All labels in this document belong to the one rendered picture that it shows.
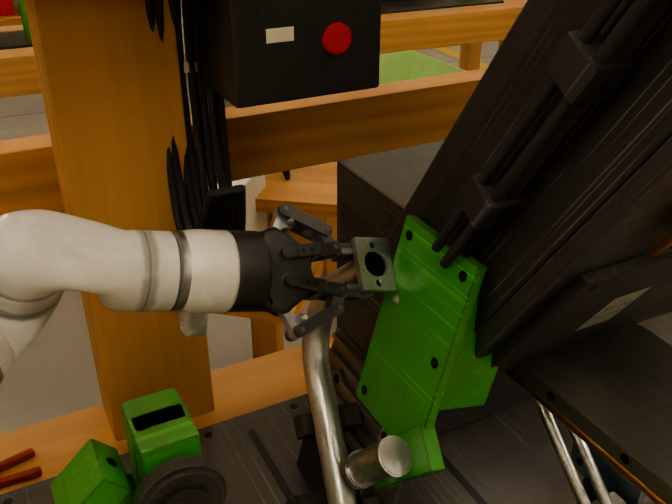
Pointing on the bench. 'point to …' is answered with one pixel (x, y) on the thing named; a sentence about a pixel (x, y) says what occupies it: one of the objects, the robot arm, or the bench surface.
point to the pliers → (19, 472)
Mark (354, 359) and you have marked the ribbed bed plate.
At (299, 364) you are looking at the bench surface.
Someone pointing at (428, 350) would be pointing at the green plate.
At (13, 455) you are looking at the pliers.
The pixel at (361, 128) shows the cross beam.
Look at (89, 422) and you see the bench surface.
